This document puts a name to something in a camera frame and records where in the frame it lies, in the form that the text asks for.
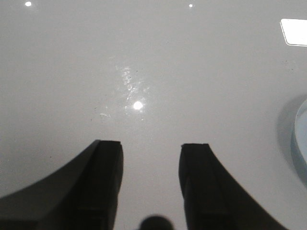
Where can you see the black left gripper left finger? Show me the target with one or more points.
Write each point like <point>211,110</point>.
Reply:
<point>81,195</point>

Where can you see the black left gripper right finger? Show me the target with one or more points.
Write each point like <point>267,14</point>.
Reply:
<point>213,199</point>

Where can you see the light blue round plate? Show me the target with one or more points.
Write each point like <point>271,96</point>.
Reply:
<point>299,143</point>

